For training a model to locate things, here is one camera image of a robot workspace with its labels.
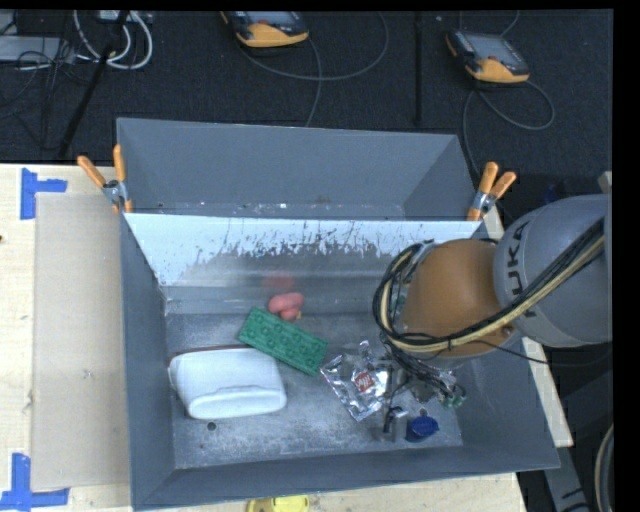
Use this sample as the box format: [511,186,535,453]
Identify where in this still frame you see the blue round cap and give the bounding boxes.
[404,414,441,444]

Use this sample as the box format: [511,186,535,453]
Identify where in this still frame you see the silver foil packet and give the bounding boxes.
[319,340,403,423]

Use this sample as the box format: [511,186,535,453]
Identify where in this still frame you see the dark green flat block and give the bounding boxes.
[236,306,330,378]

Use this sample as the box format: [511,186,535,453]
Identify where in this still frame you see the pink toy food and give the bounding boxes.
[267,292,306,322]

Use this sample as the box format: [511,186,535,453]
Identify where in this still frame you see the white plastic tub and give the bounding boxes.
[168,348,289,421]

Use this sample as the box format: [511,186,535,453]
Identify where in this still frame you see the grey metal bin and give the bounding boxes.
[115,117,562,511]

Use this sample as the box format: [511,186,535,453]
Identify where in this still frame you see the pale brown flat board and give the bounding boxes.
[30,192,133,494]

